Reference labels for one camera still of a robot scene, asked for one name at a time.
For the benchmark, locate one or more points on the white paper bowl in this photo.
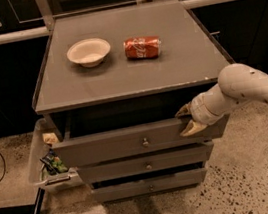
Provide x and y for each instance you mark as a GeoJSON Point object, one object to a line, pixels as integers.
{"type": "Point", "coordinates": [89, 53]}

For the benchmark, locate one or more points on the crumpled beige wrapper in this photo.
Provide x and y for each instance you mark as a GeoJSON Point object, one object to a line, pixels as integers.
{"type": "Point", "coordinates": [50, 138]}

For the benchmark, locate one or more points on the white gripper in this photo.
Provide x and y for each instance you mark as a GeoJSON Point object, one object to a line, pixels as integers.
{"type": "Point", "coordinates": [200, 112]}

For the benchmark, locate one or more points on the red cola can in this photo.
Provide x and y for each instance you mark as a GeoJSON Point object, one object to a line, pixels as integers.
{"type": "Point", "coordinates": [142, 47]}

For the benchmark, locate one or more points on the grey drawer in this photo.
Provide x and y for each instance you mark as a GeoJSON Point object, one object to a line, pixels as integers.
{"type": "Point", "coordinates": [151, 185]}
{"type": "Point", "coordinates": [146, 163]}
{"type": "Point", "coordinates": [131, 141]}

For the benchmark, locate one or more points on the grey drawer cabinet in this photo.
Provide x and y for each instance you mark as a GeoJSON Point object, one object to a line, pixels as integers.
{"type": "Point", "coordinates": [120, 92]}

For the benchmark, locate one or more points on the grey bottom drawer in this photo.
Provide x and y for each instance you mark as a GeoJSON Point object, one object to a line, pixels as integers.
{"type": "Point", "coordinates": [151, 185]}

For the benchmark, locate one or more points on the grey middle drawer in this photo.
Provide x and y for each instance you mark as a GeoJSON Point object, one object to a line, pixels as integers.
{"type": "Point", "coordinates": [146, 163]}

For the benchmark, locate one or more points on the grey top drawer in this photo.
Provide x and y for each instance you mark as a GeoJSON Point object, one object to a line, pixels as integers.
{"type": "Point", "coordinates": [131, 141]}

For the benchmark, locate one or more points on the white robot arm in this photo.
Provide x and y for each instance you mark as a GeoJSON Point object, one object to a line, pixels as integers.
{"type": "Point", "coordinates": [237, 85]}

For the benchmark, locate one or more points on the green snack bag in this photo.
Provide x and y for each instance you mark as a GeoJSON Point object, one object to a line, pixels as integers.
{"type": "Point", "coordinates": [53, 163]}

